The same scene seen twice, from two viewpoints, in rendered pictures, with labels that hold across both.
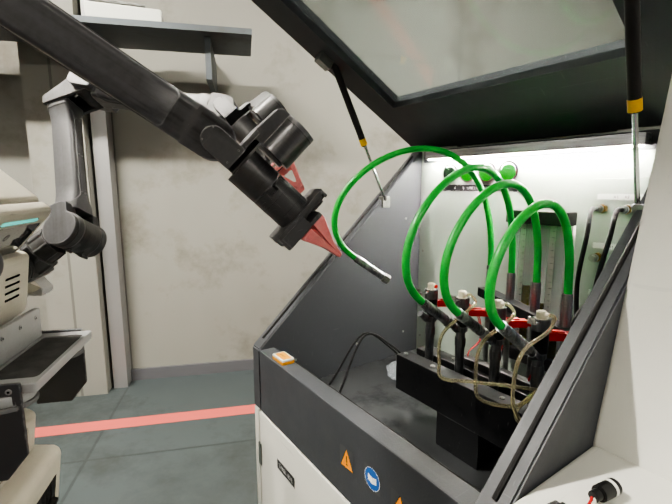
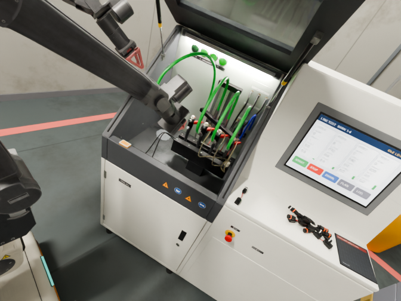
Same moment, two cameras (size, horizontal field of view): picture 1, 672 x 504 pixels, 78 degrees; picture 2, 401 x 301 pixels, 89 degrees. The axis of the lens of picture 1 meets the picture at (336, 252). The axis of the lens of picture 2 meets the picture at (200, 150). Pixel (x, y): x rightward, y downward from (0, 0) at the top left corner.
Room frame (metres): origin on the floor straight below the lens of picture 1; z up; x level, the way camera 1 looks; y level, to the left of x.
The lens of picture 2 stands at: (0.12, 0.40, 1.67)
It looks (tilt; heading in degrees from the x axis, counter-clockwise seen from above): 37 degrees down; 315
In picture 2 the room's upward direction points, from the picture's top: 23 degrees clockwise
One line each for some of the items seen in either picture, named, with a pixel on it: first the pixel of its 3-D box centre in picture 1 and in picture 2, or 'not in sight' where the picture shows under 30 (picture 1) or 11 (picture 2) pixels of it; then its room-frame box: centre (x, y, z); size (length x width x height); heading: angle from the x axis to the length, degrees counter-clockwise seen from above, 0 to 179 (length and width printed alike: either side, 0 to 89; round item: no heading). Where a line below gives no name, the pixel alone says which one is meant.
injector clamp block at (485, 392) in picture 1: (473, 412); (199, 159); (0.76, -0.27, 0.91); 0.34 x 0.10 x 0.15; 35
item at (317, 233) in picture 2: not in sight; (310, 224); (0.17, -0.50, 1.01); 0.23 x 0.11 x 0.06; 35
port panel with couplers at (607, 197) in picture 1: (617, 257); (250, 109); (0.81, -0.56, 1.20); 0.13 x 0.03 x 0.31; 35
